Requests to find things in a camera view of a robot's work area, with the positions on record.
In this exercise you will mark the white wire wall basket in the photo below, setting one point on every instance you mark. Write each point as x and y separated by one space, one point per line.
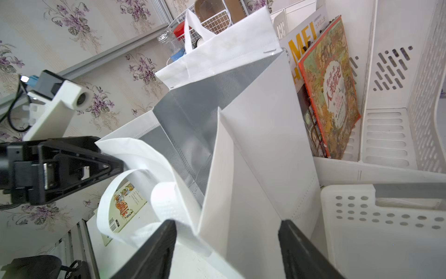
215 24

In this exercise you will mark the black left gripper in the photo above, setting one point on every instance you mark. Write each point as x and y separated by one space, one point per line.
44 171

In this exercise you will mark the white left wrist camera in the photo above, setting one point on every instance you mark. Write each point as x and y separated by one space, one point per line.
54 102

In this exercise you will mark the white perforated plastic tray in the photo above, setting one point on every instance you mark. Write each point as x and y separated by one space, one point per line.
386 231

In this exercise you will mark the white insulated delivery bag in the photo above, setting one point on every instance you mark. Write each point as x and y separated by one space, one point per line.
224 154

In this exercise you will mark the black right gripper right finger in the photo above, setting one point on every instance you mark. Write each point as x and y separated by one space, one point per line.
301 259

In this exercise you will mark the colourful human history book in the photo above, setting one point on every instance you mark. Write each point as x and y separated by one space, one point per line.
328 77

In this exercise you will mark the red lid jar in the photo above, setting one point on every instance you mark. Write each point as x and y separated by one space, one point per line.
179 31

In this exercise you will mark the green history picture book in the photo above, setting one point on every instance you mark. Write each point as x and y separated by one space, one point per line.
115 212

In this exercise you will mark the clear plastic water bottle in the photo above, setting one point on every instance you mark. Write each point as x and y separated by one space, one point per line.
172 44

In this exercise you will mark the brown cardboard box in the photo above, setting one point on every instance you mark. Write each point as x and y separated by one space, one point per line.
205 9

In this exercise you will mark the white plastic file organizer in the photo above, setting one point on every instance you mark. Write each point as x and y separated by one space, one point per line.
398 57

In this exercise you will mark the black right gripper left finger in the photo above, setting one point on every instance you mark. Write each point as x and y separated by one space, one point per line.
153 260

